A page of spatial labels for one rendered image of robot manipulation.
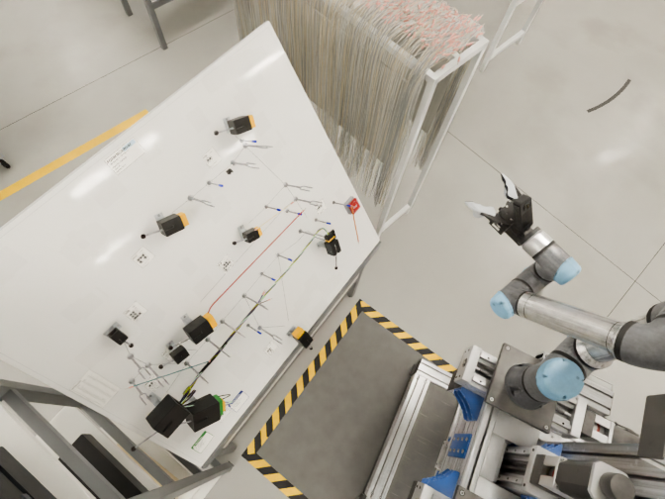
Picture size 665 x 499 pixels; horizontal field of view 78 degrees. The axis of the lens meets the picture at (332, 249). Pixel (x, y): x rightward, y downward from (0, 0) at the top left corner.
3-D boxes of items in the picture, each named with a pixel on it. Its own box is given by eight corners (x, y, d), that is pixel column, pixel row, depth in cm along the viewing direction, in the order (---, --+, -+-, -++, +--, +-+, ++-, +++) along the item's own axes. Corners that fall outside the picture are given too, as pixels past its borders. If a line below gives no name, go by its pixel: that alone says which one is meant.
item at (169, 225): (129, 226, 113) (141, 232, 107) (166, 209, 119) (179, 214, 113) (137, 240, 116) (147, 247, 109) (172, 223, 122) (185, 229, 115)
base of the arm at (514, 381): (552, 376, 141) (569, 372, 132) (541, 418, 135) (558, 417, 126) (511, 355, 143) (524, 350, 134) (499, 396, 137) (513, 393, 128)
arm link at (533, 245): (538, 251, 112) (559, 235, 114) (525, 240, 114) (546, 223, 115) (527, 260, 119) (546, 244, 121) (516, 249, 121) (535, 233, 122)
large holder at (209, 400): (146, 404, 129) (164, 428, 119) (199, 381, 140) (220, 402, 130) (148, 422, 131) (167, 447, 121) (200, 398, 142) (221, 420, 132)
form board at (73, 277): (198, 464, 150) (200, 467, 149) (-99, 304, 87) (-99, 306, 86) (377, 239, 193) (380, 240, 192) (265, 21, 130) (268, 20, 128)
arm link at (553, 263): (554, 291, 116) (571, 280, 108) (525, 262, 119) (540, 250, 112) (571, 275, 119) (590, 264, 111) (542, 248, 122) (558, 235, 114)
